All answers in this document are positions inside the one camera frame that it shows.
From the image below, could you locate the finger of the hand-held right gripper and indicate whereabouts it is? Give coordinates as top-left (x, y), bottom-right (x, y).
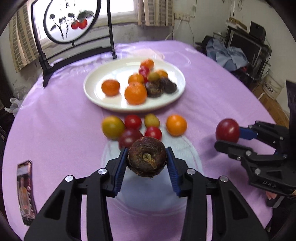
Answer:
top-left (214, 140), bottom-right (259, 162)
top-left (239, 120), bottom-right (289, 151)

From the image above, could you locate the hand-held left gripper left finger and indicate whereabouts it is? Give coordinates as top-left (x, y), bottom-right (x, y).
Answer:
top-left (24, 147), bottom-right (129, 241)

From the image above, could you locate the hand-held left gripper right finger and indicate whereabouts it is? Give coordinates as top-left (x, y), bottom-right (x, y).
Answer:
top-left (165, 146), bottom-right (270, 241)

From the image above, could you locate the dark purple tomato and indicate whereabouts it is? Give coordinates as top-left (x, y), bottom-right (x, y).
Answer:
top-left (118, 128), bottom-right (144, 150)
top-left (215, 118), bottom-right (240, 143)

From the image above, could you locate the brown water chestnut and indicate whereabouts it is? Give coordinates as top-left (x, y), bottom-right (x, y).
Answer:
top-left (161, 77), bottom-right (178, 94)
top-left (145, 81), bottom-right (164, 98)
top-left (128, 137), bottom-right (167, 178)

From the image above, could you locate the white oval plate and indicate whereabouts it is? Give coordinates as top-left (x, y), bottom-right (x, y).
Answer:
top-left (83, 57), bottom-right (186, 110)

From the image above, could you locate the large mandarin orange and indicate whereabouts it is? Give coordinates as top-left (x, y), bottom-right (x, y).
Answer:
top-left (124, 82), bottom-right (148, 105)

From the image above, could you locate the red cherry tomato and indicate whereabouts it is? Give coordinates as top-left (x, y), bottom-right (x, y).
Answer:
top-left (144, 126), bottom-right (163, 141)
top-left (124, 114), bottom-right (142, 130)
top-left (139, 66), bottom-right (151, 81)

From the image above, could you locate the cardboard box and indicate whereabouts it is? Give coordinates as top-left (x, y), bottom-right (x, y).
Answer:
top-left (259, 93), bottom-right (289, 123)

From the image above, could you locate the large green yellow tomato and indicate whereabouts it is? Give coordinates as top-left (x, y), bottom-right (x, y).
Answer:
top-left (102, 116), bottom-right (125, 140)

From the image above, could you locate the dark cloth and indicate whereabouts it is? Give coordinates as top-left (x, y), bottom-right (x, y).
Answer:
top-left (285, 80), bottom-right (296, 153)

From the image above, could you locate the white plastic bucket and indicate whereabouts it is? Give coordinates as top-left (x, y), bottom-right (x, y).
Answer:
top-left (262, 74), bottom-right (284, 99)

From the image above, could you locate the blue cloth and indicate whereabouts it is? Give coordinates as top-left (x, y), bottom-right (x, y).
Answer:
top-left (206, 38), bottom-right (249, 70)

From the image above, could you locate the black metal rack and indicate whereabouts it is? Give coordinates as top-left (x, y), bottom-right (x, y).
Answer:
top-left (225, 23), bottom-right (272, 80)

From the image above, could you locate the smartphone with lit screen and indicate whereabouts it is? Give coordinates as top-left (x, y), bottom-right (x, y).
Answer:
top-left (17, 159), bottom-right (37, 226)

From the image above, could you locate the black chair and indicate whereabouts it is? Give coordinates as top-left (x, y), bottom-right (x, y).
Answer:
top-left (195, 35), bottom-right (215, 55)

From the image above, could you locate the black speaker box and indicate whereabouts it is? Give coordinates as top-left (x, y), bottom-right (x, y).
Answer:
top-left (250, 21), bottom-right (266, 43)

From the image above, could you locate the white plastic bag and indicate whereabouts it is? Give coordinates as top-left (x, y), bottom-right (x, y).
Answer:
top-left (5, 97), bottom-right (22, 116)

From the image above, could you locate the dark wooden cabinet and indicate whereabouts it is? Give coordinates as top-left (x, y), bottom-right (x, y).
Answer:
top-left (0, 70), bottom-right (12, 144)

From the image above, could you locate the beige checked curtain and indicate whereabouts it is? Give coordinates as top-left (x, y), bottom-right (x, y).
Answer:
top-left (138, 0), bottom-right (174, 26)
top-left (9, 5), bottom-right (40, 72)

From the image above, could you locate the black framed round painted screen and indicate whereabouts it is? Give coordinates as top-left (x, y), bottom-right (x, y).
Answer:
top-left (31, 0), bottom-right (117, 87)

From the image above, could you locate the white power cable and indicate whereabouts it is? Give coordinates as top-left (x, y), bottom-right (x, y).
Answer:
top-left (165, 20), bottom-right (195, 44)

